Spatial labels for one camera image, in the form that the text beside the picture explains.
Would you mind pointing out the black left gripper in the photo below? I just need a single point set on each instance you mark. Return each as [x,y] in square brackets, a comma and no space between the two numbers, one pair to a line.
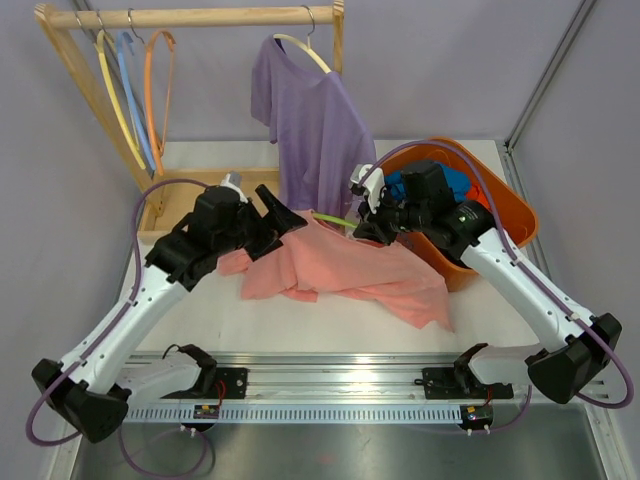
[277,222]

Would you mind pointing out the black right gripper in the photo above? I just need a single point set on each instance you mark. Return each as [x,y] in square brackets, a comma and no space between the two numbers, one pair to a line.
[375,232]

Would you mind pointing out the green hanger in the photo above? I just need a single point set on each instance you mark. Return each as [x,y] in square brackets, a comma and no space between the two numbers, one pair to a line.
[334,220]

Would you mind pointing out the pink t shirt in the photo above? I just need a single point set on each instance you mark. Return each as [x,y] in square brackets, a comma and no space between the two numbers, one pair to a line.
[318,259]

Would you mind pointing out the blue t shirt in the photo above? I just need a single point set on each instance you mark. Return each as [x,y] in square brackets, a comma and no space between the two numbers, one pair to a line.
[458,182]

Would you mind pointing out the orange t shirt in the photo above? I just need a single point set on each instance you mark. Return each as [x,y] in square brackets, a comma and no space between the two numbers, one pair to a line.
[476,193]

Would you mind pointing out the light blue hanger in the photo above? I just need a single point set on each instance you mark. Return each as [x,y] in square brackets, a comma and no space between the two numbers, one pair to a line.
[130,69]

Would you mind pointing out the yellow hanger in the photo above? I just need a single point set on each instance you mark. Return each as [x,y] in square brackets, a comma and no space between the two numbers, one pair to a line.
[103,42]

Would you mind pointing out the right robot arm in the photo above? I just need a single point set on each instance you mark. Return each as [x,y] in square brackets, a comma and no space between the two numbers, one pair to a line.
[573,346]

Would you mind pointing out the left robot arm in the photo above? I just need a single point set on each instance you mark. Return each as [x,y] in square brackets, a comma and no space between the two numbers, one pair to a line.
[88,387]

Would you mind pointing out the purple t shirt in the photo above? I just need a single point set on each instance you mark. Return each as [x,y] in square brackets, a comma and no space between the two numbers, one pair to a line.
[321,137]

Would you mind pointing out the cream hanger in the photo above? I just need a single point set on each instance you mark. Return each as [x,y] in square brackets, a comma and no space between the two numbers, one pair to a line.
[306,46]

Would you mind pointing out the wooden clothes rack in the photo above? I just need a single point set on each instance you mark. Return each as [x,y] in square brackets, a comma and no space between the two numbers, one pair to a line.
[169,203]

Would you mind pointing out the orange plastic basket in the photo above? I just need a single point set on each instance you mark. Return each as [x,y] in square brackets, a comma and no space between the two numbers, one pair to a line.
[518,219]

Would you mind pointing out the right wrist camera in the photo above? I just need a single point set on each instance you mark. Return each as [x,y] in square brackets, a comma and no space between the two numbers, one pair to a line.
[368,181]

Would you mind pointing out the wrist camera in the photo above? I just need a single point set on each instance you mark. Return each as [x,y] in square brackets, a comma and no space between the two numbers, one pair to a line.
[368,181]
[232,180]

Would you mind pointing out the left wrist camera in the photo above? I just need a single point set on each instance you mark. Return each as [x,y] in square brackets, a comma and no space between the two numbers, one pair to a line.
[232,180]

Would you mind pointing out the aluminium frame rail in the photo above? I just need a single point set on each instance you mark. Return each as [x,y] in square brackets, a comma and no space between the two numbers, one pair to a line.
[348,416]

